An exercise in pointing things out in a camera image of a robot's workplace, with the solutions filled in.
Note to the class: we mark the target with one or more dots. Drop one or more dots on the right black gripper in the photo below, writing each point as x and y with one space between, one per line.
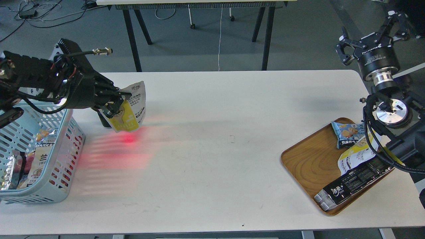
378 61

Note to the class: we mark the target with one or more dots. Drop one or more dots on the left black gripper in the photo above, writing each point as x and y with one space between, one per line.
88 88

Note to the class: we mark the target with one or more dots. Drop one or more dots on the yellow white snack pouch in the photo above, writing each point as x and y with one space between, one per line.
131 113
360 152

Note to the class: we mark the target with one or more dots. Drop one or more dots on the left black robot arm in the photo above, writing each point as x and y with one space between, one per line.
65 81

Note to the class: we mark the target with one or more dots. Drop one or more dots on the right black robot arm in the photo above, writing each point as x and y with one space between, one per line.
391 109

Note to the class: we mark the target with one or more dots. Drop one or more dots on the light blue plastic basket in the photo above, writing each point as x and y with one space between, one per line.
57 140

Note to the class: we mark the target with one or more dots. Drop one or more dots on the blue snack packet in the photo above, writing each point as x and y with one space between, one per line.
347 134

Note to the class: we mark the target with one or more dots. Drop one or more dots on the black long snack package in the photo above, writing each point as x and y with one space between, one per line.
352 182

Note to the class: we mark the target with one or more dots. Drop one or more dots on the black barcode scanner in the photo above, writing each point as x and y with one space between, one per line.
103 121

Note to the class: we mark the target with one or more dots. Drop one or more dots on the wooden tray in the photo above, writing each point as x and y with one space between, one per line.
313 164

